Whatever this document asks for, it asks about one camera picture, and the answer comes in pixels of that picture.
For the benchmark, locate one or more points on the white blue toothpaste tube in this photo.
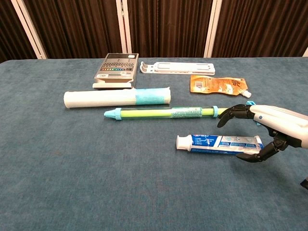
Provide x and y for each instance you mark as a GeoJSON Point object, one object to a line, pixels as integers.
{"type": "Point", "coordinates": [211, 143]}

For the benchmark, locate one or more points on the white roll with blue label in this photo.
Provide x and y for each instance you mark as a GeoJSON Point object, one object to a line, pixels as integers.
{"type": "Point", "coordinates": [96, 98]}

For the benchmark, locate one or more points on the orange spout pouch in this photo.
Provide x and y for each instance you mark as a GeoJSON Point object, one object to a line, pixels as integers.
{"type": "Point", "coordinates": [211, 84]}

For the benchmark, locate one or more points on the white folding stand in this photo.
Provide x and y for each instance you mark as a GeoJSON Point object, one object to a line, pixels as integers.
{"type": "Point", "coordinates": [183, 67]}

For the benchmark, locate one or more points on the grey white paint set box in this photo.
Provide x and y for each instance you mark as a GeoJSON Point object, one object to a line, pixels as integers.
{"type": "Point", "coordinates": [115, 69]}

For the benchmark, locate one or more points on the teal table mat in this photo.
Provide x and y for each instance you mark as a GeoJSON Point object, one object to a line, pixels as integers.
{"type": "Point", "coordinates": [96, 180]}

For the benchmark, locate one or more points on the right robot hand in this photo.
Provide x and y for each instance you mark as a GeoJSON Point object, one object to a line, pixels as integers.
{"type": "Point", "coordinates": [276, 120]}

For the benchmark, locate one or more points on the green teal long applicator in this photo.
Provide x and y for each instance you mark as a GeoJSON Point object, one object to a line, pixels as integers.
{"type": "Point", "coordinates": [144, 113]}

